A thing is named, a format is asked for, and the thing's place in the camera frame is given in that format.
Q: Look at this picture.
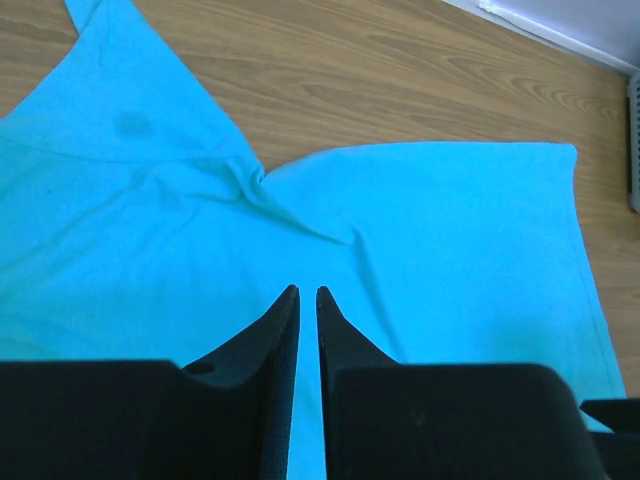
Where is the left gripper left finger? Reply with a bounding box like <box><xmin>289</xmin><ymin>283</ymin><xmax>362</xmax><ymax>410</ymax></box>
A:
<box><xmin>1</xmin><ymin>286</ymin><xmax>300</xmax><ymax>479</ymax></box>

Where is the white plastic laundry basket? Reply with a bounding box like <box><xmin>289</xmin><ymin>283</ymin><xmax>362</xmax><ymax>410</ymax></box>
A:
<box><xmin>627</xmin><ymin>72</ymin><xmax>640</xmax><ymax>213</ymax></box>

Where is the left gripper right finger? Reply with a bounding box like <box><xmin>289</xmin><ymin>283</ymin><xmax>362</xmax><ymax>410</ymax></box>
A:
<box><xmin>316</xmin><ymin>287</ymin><xmax>605</xmax><ymax>479</ymax></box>

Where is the light blue t shirt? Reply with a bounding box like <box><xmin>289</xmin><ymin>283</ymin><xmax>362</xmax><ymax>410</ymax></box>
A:
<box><xmin>1</xmin><ymin>1</ymin><xmax>625</xmax><ymax>479</ymax></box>

